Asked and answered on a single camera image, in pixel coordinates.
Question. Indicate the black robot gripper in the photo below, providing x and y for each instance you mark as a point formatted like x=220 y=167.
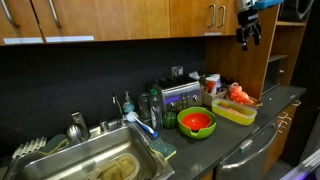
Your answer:
x=249 y=24

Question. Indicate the red and blue bowl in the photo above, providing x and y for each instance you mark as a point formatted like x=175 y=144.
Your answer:
x=196 y=121

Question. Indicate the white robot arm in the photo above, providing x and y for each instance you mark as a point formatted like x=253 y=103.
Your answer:
x=242 y=5

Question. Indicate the green mixing bowl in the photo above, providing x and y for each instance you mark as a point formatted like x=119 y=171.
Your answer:
x=202 y=133

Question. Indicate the countertop microwave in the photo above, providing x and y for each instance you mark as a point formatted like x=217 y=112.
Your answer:
x=274 y=73

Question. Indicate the blue white canister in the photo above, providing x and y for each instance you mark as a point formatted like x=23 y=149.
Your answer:
x=217 y=78

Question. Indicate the red white canister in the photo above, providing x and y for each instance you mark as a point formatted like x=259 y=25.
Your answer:
x=211 y=85

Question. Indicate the wicker basket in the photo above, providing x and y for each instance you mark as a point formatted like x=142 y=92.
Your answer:
x=251 y=102

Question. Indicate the wooden condiment box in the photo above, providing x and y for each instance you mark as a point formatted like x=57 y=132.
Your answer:
x=208 y=98

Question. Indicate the orange toy carrot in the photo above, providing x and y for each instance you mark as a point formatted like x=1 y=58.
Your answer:
x=232 y=110

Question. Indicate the yellow plastic container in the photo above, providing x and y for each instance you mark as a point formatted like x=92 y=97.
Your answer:
x=249 y=112

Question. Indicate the silver toaster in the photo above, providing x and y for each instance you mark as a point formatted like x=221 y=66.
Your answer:
x=178 y=93

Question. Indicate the clear plastic bottle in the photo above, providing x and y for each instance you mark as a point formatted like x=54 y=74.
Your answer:
x=156 y=109

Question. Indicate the green toy pepper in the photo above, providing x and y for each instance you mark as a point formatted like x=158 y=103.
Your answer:
x=169 y=120

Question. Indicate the glass jar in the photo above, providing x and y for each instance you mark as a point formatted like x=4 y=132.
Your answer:
x=143 y=102

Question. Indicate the stainless dishwasher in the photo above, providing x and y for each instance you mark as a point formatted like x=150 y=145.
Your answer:
x=247 y=161

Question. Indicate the soap dispenser bottle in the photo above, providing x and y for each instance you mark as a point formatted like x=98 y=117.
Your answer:
x=128 y=106

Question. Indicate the green yellow sponge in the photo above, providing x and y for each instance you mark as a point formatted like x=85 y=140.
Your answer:
x=162 y=148

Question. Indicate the blue white dish brush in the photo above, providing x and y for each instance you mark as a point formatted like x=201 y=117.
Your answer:
x=131 y=117

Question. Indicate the small sink tap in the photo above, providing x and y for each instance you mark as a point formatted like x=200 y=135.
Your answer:
x=121 y=116

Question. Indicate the plastic tub in sink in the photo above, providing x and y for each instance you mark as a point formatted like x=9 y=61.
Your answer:
x=122 y=167

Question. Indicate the stainless steel sink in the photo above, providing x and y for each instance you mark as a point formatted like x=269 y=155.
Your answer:
x=81 y=161

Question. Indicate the chrome faucet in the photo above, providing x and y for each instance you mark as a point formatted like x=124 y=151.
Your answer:
x=78 y=130

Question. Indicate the green sponge behind sink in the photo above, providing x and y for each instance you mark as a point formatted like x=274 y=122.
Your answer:
x=54 y=144

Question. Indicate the upper wooden cabinets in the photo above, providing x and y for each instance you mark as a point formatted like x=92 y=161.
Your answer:
x=62 y=21

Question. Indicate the white dish rack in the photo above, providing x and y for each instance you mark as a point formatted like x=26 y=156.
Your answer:
x=28 y=147

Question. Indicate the wall power outlet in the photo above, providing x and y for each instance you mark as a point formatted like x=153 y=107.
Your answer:
x=177 y=71

